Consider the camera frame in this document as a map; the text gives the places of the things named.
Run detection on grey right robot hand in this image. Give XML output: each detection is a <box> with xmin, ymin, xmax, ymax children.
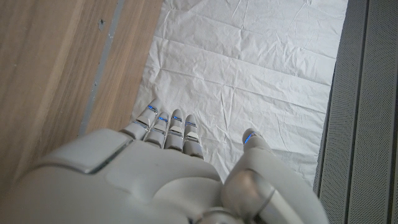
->
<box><xmin>0</xmin><ymin>98</ymin><xmax>330</xmax><ymax>224</ymax></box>

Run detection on white backdrop sheet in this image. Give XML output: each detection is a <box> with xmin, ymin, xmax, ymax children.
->
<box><xmin>130</xmin><ymin>0</ymin><xmax>349</xmax><ymax>187</ymax></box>

